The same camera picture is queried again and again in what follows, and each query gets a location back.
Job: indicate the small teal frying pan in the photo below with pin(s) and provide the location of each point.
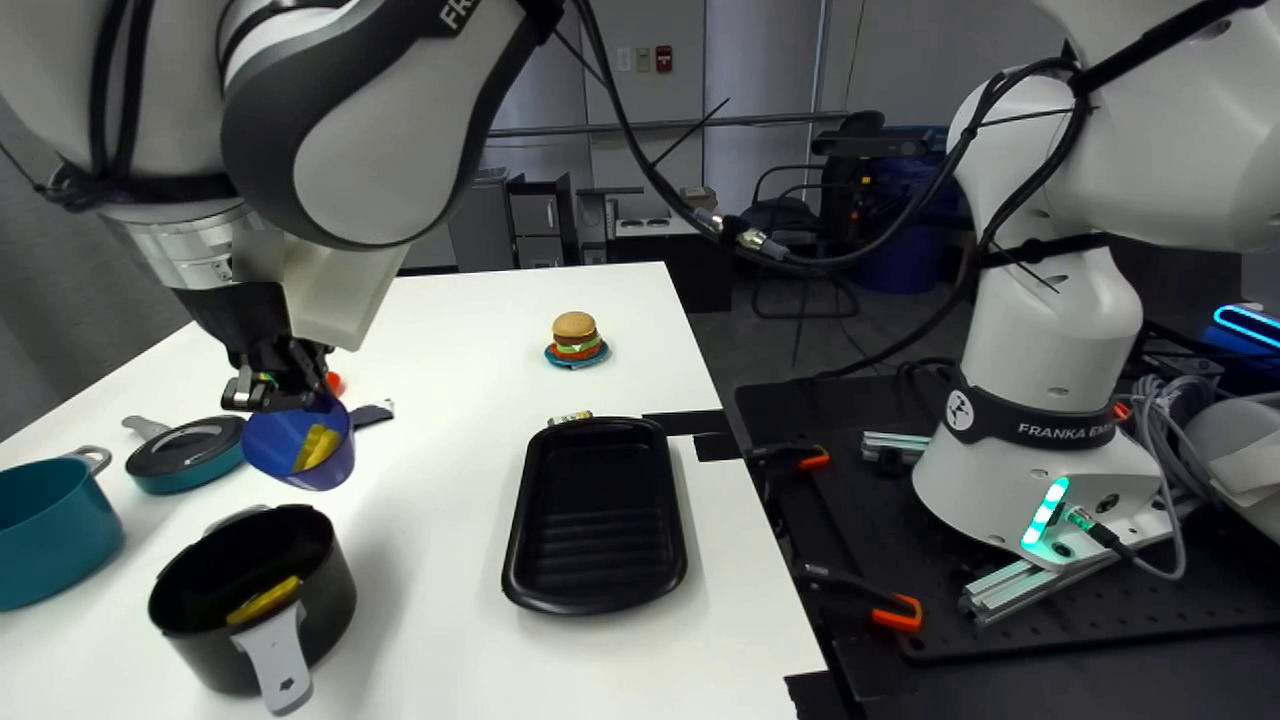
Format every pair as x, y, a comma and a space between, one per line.
187, 457

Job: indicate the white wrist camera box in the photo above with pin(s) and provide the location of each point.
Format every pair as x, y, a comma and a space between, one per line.
341, 292

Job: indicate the black flat table bracket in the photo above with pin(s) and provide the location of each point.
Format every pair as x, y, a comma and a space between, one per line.
686, 426

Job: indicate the blue lit device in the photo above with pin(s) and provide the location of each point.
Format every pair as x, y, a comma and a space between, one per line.
1244, 331

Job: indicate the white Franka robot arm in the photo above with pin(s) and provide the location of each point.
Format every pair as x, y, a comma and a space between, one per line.
374, 145

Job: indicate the teal cooking pot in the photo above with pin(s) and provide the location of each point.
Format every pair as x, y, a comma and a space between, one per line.
46, 533

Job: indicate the black office chair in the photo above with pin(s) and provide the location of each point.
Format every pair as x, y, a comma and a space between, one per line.
803, 286

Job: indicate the small teal plate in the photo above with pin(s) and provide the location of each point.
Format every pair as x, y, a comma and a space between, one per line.
576, 356

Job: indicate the small black white card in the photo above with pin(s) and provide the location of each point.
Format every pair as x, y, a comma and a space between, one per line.
374, 415

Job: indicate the blue plastic cup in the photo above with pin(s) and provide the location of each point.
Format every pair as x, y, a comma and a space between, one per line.
284, 460

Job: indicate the yellow toy piece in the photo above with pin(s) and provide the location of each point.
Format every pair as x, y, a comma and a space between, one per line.
319, 449
266, 603

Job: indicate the aluminium profile rail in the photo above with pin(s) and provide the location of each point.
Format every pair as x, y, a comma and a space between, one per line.
1024, 583

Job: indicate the blue plastic barrel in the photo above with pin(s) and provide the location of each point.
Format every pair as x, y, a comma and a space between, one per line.
921, 260

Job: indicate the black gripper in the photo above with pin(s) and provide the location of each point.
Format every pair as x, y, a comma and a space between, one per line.
254, 326

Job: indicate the grey curtain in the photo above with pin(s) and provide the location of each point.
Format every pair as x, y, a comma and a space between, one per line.
55, 332

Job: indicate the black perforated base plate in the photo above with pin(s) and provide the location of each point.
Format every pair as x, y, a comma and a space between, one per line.
866, 533

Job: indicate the black ridged grill tray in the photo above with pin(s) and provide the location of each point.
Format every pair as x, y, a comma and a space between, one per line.
593, 520

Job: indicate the toy burger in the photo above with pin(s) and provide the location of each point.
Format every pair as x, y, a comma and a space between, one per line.
572, 331

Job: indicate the dark low cabinet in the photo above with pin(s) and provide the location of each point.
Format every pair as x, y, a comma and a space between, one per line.
540, 227

